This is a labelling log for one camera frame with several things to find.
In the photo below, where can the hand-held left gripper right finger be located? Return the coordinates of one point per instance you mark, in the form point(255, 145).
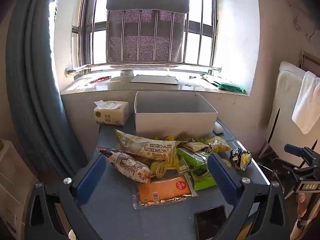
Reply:
point(223, 180)

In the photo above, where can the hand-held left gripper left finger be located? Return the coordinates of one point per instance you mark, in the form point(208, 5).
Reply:
point(91, 180)

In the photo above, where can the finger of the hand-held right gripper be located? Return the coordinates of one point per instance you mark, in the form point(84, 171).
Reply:
point(293, 149)

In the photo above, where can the black yellow snack packet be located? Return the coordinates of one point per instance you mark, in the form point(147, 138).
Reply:
point(240, 158)

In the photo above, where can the green seaweed snack packet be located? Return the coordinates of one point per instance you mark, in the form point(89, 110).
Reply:
point(197, 165)

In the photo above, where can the yellow clear snack packet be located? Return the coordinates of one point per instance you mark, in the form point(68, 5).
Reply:
point(217, 145)

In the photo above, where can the floral printed snack packet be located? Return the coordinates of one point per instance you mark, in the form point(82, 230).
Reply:
point(125, 165)

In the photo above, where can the small red white snack packet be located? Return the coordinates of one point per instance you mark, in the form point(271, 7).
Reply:
point(195, 145)

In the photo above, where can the orange snack packet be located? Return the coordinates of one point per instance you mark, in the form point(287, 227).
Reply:
point(162, 188)

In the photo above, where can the small yellow-green snack packet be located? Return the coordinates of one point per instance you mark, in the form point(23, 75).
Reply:
point(158, 170)

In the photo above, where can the white cardboard box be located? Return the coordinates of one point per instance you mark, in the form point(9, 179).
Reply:
point(172, 123)

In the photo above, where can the person's right hand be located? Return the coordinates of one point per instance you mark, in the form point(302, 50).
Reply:
point(303, 205)

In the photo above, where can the black smartphone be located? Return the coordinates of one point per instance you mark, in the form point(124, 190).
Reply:
point(210, 222)

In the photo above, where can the white towel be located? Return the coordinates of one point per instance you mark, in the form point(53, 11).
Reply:
point(308, 105)

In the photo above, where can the tissue pack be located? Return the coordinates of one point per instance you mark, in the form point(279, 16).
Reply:
point(110, 115)

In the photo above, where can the white drawer unit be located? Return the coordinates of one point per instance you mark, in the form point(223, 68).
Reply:
point(15, 180)

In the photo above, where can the green plastic bags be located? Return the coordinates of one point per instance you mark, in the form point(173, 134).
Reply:
point(227, 85)

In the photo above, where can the blue-grey curtain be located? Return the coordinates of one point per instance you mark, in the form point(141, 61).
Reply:
point(32, 80)

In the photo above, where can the grey cardboard sheet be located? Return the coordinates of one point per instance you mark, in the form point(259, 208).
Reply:
point(153, 79)

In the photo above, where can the metal window grille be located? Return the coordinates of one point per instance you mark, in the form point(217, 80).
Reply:
point(85, 30)

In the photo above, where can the dark hanging cloth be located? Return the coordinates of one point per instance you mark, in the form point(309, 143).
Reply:
point(147, 17)

